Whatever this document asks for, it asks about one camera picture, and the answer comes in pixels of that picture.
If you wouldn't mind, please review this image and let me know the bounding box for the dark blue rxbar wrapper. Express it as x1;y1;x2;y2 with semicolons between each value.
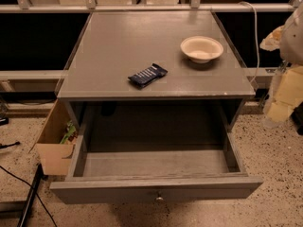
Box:
129;63;168;88

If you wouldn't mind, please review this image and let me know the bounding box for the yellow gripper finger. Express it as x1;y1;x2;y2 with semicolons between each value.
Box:
259;26;284;51
264;64;303;123

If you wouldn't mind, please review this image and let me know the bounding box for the black floor cable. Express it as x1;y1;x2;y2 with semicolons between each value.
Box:
0;165;59;227

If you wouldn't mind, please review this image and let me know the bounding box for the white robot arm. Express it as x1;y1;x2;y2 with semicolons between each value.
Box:
260;5;303;124

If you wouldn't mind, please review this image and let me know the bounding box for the green item in box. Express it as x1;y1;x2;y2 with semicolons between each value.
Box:
61;121;76;144

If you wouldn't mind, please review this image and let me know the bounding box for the grey open top drawer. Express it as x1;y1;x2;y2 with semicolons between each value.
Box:
50;101;262;204

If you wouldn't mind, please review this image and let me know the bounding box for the grey wooden cabinet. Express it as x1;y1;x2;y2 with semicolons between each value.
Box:
56;9;257;134

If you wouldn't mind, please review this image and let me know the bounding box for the brown cardboard box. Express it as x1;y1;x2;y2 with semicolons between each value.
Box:
35;100;74;176

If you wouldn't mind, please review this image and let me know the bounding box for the metal railing frame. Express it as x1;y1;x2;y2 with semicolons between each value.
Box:
0;0;303;90

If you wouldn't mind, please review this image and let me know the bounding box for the white paper bowl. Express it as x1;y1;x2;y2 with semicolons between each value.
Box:
180;36;223;63

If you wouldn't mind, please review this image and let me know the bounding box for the white hanging cable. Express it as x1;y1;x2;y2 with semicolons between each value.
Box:
239;1;261;83

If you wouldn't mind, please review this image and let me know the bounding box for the black metal floor bar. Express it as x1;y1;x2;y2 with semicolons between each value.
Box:
17;165;44;227

